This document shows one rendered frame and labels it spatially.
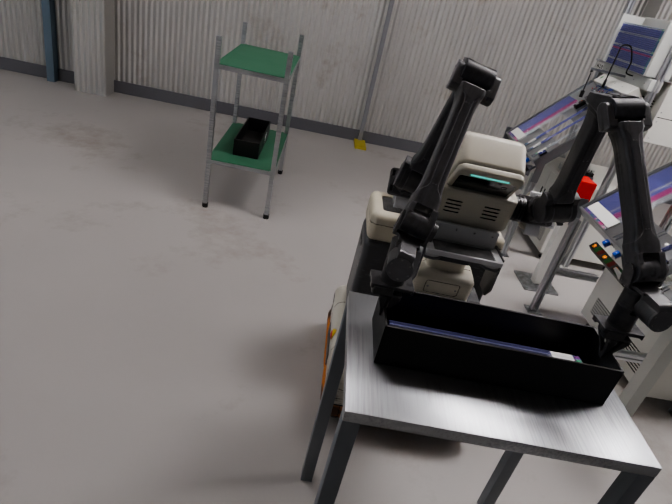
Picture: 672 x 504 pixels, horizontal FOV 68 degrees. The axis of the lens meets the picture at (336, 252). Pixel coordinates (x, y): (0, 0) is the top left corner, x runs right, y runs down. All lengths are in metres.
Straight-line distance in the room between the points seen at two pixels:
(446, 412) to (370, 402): 0.17
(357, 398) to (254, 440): 0.97
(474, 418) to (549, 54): 4.99
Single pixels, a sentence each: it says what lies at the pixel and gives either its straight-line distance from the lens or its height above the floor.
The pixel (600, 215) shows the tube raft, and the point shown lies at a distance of 2.96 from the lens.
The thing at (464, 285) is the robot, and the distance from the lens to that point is 1.81.
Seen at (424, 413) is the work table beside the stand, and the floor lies 0.80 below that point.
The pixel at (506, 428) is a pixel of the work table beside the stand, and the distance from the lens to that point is 1.21.
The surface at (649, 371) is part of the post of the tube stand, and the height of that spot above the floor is 0.40.
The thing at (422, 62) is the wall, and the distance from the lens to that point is 5.53.
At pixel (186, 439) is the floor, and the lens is 2.03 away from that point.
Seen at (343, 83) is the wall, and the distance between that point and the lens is 5.50.
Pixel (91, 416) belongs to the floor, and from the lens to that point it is 2.12.
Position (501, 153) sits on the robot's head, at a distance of 1.60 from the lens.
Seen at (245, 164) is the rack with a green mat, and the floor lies 0.35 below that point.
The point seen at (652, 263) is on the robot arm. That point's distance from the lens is 1.32.
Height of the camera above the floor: 1.58
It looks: 29 degrees down
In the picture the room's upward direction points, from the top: 13 degrees clockwise
